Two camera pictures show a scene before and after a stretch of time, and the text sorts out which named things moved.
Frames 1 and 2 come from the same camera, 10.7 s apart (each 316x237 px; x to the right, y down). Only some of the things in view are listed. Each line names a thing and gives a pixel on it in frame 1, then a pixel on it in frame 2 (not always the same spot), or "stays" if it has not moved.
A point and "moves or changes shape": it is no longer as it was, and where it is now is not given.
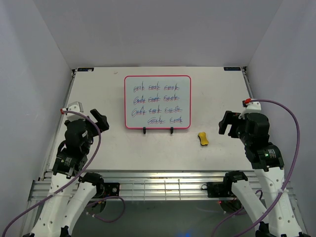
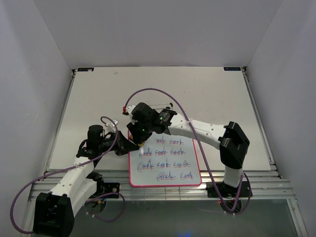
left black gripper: [102, 124] → [128, 146]
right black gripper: [228, 119] → [138, 138]
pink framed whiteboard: [157, 101] → [165, 160]
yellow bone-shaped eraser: [203, 139] moves or changes shape
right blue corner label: [232, 68] stays
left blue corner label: [85, 69] stays
